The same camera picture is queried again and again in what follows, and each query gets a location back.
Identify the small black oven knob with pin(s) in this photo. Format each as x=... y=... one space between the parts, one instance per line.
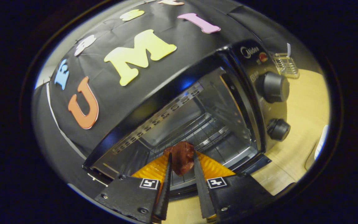
x=279 y=129

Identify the black electric oven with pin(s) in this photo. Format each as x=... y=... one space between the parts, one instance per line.
x=261 y=112

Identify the brown meat piece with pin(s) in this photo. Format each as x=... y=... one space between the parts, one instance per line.
x=180 y=158

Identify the large black oven knob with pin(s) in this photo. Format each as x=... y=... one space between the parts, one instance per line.
x=273 y=87

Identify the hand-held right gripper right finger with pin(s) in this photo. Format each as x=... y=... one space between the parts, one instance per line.
x=202 y=193

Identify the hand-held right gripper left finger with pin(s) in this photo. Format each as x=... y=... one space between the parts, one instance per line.
x=165 y=193

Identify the small clear glass jar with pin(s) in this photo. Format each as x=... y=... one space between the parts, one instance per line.
x=286 y=65

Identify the white spoon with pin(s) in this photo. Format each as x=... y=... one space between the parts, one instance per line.
x=288 y=49

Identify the small white food tray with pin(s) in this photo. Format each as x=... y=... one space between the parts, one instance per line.
x=321 y=143

